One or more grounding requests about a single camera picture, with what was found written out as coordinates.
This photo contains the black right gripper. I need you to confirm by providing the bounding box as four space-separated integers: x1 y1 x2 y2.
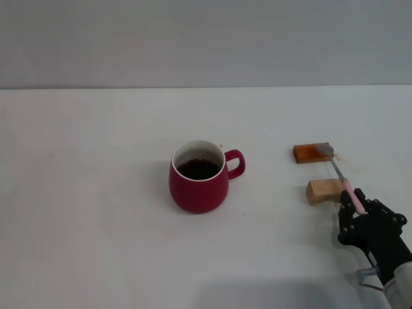
337 188 412 288

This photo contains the dark orange wooden block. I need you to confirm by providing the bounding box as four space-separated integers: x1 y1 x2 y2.
292 142 335 165

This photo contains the red ceramic coffee cup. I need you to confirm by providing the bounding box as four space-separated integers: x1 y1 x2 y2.
169 139 247 214

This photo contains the pink handled metal spoon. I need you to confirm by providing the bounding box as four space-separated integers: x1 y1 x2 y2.
315 144 367 216

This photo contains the light wooden notched block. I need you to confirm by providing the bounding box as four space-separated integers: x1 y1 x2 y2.
305 178 348 207

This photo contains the thin grey gripper cable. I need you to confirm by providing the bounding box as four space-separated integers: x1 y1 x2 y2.
355 267 386 292

